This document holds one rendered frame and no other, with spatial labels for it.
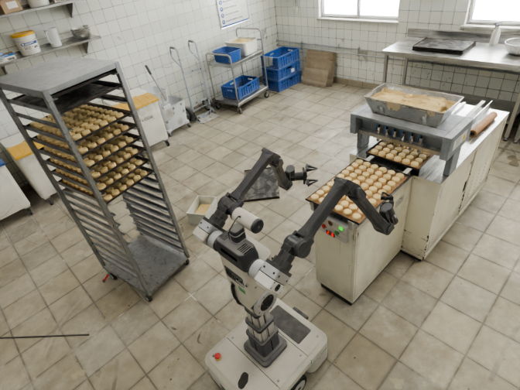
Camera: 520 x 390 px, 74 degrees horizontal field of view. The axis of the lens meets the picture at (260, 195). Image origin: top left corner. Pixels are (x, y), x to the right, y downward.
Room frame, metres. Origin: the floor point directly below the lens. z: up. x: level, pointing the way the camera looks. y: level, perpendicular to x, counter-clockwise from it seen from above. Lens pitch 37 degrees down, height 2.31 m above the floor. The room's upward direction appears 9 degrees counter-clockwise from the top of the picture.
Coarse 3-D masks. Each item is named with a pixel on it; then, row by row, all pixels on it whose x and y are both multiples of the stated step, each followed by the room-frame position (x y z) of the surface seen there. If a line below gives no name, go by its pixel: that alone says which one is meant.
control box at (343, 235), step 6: (330, 216) 1.62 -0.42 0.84; (324, 222) 1.63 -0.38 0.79; (336, 222) 1.56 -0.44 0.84; (342, 222) 1.55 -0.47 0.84; (324, 228) 1.63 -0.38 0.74; (330, 228) 1.59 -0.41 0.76; (336, 228) 1.55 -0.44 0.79; (330, 234) 1.58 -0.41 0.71; (342, 234) 1.52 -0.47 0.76; (348, 234) 1.51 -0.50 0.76; (342, 240) 1.52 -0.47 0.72; (348, 240) 1.51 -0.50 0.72
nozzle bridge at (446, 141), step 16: (352, 112) 2.32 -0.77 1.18; (368, 112) 2.28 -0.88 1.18; (352, 128) 2.30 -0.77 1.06; (368, 128) 2.29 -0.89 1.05; (400, 128) 2.01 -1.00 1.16; (416, 128) 1.94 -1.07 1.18; (432, 128) 1.91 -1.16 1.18; (448, 128) 1.88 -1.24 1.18; (464, 128) 1.87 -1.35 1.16; (400, 144) 2.03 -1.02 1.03; (416, 144) 1.97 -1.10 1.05; (432, 144) 1.91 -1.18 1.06; (448, 144) 1.76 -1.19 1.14; (448, 160) 1.84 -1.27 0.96; (448, 176) 1.82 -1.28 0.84
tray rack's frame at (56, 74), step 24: (24, 72) 2.29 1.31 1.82; (48, 72) 2.19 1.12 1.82; (72, 72) 2.10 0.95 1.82; (96, 72) 2.06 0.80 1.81; (0, 96) 2.20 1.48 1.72; (48, 168) 2.22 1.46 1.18; (72, 216) 2.21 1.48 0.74; (144, 240) 2.47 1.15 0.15; (144, 264) 2.15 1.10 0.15; (168, 264) 2.11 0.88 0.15
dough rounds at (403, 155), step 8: (384, 144) 2.23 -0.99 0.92; (376, 152) 2.15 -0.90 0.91; (384, 152) 2.12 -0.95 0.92; (392, 152) 2.10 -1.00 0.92; (400, 152) 2.08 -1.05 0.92; (408, 152) 2.07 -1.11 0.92; (416, 152) 2.05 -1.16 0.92; (424, 152) 2.03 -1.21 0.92; (400, 160) 2.01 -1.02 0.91; (408, 160) 1.97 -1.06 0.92; (416, 160) 1.96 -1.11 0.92; (424, 160) 1.97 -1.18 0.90; (416, 168) 1.89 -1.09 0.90
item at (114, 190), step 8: (128, 176) 2.13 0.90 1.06; (136, 176) 2.11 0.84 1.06; (72, 184) 2.15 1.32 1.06; (120, 184) 2.05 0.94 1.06; (128, 184) 2.04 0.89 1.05; (88, 192) 2.04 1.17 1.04; (104, 192) 1.97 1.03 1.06; (112, 192) 1.96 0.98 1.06; (120, 192) 1.97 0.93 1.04; (104, 200) 1.90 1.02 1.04
